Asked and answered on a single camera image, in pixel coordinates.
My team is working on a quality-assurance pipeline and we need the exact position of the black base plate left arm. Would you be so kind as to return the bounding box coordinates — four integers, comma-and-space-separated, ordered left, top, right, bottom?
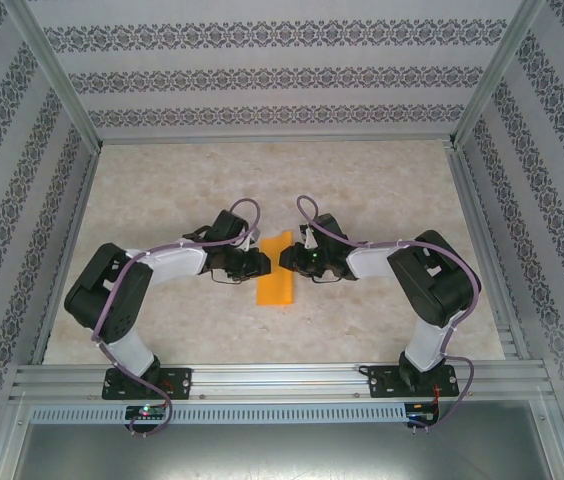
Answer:
102, 367, 193, 401

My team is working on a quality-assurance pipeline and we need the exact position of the aluminium frame post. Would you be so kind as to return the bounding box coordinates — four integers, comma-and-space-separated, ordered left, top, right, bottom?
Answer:
1, 0, 103, 154
446, 0, 548, 151

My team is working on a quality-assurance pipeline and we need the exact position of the black base plate right arm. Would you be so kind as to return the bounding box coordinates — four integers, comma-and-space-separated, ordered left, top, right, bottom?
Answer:
369, 364, 461, 400

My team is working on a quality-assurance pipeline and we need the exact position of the aluminium mounting rail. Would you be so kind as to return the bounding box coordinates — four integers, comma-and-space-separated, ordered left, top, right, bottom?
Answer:
9, 357, 558, 401

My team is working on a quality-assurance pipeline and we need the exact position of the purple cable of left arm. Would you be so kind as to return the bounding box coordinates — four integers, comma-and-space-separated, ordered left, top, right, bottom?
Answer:
91, 198, 266, 439

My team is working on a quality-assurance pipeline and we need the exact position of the slotted grey cable duct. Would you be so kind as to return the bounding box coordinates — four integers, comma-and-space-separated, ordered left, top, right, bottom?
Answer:
29, 402, 408, 426

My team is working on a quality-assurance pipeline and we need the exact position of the grey metal panel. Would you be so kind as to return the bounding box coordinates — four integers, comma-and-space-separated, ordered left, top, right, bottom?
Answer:
0, 399, 564, 480

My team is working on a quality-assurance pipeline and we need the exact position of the orange paper sheet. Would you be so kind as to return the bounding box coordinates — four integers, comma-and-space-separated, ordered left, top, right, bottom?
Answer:
254, 229, 296, 307

